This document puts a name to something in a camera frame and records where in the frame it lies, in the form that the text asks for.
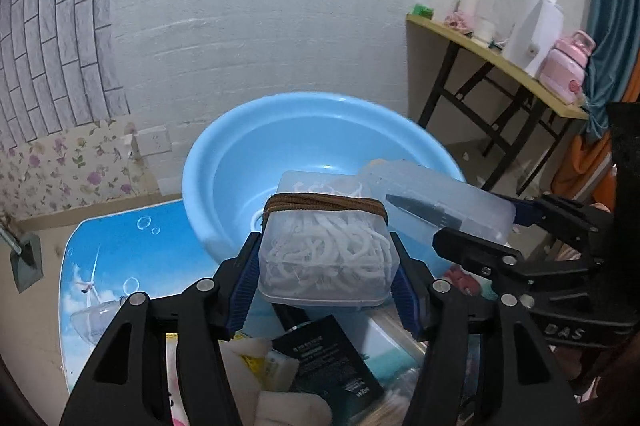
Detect pink cloth flower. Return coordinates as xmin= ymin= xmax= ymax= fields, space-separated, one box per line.
xmin=444 ymin=11 xmax=475 ymax=34

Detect short white cup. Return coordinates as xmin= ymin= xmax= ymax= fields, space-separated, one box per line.
xmin=472 ymin=17 xmax=497 ymax=43

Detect clear plastic storage box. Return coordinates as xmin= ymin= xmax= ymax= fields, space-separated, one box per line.
xmin=357 ymin=160 xmax=517 ymax=249

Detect teal curtain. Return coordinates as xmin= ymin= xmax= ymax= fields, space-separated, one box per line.
xmin=582 ymin=0 xmax=640 ymax=139

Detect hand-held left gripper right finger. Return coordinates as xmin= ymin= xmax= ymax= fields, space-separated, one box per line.
xmin=389 ymin=232 xmax=593 ymax=426

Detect pink white packet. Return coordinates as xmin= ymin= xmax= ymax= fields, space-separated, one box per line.
xmin=165 ymin=331 xmax=190 ymax=426

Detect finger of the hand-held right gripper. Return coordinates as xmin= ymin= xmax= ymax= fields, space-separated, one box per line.
xmin=512 ymin=193 xmax=618 ymax=267
xmin=432 ymin=227 xmax=601 ymax=307

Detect clear box of white floss picks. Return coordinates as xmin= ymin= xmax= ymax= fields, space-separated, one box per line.
xmin=257 ymin=171 xmax=401 ymax=309

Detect orange cloth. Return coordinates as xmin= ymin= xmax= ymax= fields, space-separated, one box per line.
xmin=552 ymin=133 xmax=621 ymax=212

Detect black cosmetic box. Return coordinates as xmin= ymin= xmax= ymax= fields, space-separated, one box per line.
xmin=272 ymin=315 xmax=386 ymax=419

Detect grey knife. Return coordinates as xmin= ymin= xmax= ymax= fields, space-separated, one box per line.
xmin=385 ymin=193 xmax=471 ymax=234

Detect clear plastic glass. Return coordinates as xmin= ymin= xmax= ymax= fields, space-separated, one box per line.
xmin=70 ymin=296 xmax=126 ymax=347

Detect white wall socket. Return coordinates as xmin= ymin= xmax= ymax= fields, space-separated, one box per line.
xmin=136 ymin=128 xmax=173 ymax=157

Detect brown hair tie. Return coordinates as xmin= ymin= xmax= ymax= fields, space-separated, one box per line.
xmin=263 ymin=193 xmax=388 ymax=227

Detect clear cotton swab box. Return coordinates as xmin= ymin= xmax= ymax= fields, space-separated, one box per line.
xmin=367 ymin=308 xmax=433 ymax=426

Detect pink water bottle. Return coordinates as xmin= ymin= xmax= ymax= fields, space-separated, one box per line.
xmin=539 ymin=30 xmax=596 ymax=104

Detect white kettle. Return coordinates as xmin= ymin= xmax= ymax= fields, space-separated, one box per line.
xmin=502 ymin=0 xmax=566 ymax=77

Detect wooden desk with black legs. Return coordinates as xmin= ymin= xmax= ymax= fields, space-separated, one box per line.
xmin=406 ymin=13 xmax=590 ymax=194

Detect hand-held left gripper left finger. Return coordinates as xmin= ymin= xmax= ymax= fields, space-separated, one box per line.
xmin=60 ymin=230 xmax=263 ymax=426

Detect white and yellow plush toy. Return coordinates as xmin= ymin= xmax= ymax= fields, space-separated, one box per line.
xmin=220 ymin=336 xmax=333 ymax=426

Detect grey dustpan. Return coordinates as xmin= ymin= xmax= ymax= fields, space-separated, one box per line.
xmin=0 ymin=226 xmax=43 ymax=294

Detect blue plastic basin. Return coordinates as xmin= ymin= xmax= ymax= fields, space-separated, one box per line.
xmin=181 ymin=93 xmax=468 ymax=262

